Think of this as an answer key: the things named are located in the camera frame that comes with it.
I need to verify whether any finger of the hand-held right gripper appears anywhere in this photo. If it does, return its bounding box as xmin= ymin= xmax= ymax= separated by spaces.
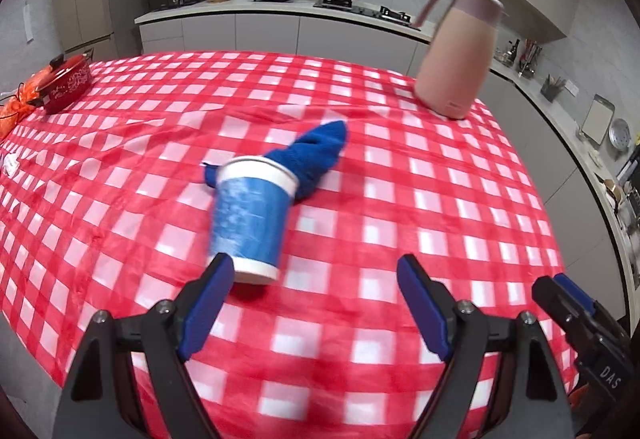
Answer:
xmin=531 ymin=276 xmax=591 ymax=346
xmin=553 ymin=272 xmax=627 ymax=331

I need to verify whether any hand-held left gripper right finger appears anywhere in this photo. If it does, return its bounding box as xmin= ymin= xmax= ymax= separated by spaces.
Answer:
xmin=396 ymin=254 xmax=573 ymax=439

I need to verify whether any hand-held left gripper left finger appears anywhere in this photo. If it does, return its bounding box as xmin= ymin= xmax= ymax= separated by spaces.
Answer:
xmin=57 ymin=253 xmax=236 ymax=439

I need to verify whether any blue paper cup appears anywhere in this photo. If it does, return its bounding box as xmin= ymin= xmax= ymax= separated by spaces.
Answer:
xmin=207 ymin=156 xmax=298 ymax=285

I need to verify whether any red checkered tablecloth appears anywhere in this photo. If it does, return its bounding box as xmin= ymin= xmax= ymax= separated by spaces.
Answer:
xmin=0 ymin=51 xmax=581 ymax=439

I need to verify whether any round metal plate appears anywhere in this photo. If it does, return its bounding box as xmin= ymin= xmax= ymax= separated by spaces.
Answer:
xmin=609 ymin=118 xmax=632 ymax=150

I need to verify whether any white rectangular tray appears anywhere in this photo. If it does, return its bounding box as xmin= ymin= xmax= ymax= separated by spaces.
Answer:
xmin=580 ymin=95 xmax=616 ymax=144

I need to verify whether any blue cloth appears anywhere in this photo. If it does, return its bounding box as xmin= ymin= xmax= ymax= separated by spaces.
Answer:
xmin=202 ymin=119 xmax=348 ymax=202

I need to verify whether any grey utensil holder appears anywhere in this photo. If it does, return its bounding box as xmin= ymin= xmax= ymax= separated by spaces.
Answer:
xmin=540 ymin=75 xmax=566 ymax=102

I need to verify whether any knife rack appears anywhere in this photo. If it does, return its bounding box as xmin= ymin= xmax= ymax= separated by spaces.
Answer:
xmin=518 ymin=41 xmax=543 ymax=78

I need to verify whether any pink thermos jug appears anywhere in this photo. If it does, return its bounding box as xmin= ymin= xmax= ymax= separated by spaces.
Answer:
xmin=411 ymin=0 xmax=505 ymax=120

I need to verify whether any red pot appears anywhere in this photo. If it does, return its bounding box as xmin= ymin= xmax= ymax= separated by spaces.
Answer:
xmin=35 ymin=50 xmax=96 ymax=114

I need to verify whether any orange mesh bag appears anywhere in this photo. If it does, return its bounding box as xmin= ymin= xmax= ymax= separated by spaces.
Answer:
xmin=0 ymin=71 xmax=51 ymax=140

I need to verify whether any black gas stove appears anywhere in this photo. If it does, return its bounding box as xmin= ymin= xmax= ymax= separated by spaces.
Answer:
xmin=314 ymin=0 xmax=422 ymax=27

